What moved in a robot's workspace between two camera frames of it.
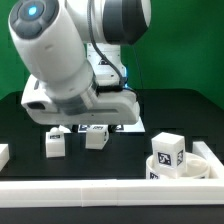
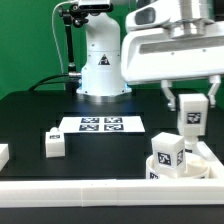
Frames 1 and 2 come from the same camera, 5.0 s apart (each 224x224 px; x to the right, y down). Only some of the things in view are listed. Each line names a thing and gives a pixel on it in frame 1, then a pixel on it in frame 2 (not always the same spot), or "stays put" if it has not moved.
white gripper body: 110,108 -> 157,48
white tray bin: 196,168 stays put
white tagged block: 169,154 stays put
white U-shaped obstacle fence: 115,192 stays put
